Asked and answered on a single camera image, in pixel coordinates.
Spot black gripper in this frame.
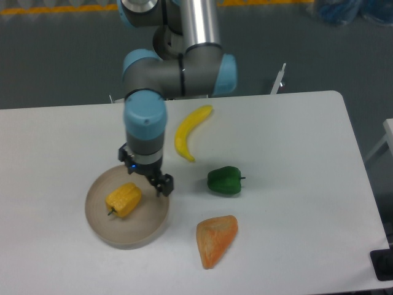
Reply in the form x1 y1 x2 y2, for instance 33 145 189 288
118 144 174 197

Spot yellow toy bell pepper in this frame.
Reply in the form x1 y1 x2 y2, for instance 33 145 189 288
105 183 142 218

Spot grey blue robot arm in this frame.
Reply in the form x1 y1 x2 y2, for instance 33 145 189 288
117 1 237 196

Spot beige round plate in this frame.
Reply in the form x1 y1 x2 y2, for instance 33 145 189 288
85 166 169 249

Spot green toy bell pepper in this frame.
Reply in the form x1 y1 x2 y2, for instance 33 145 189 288
207 166 246 195

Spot yellow toy banana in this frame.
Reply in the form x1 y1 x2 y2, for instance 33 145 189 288
174 104 213 162

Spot orange toy bread wedge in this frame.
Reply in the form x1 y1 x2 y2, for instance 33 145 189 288
196 215 238 269

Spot blue plastic bags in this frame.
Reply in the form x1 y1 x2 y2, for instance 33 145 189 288
313 0 392 26

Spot black device at table edge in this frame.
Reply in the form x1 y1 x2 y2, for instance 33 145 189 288
370 248 392 281

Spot white metal bracket strut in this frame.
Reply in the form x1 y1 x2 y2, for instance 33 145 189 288
270 63 286 95

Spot white frame at right edge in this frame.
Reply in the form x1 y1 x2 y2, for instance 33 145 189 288
364 118 393 168

